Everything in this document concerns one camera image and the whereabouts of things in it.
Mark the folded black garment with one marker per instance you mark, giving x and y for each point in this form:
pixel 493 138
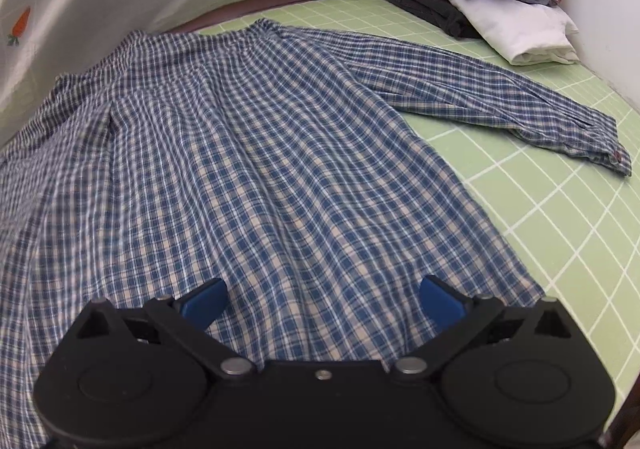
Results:
pixel 425 4

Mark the green grid mat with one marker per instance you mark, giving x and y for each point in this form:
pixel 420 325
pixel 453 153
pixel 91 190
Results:
pixel 560 209

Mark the blue plaid shirt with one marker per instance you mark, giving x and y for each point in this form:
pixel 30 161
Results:
pixel 240 169

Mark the folded white garment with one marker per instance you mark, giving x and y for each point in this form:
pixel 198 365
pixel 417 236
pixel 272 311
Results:
pixel 520 31

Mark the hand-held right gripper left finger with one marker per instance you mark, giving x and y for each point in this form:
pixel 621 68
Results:
pixel 206 301

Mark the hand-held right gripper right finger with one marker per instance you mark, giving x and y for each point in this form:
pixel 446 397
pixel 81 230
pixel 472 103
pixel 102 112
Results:
pixel 440 301

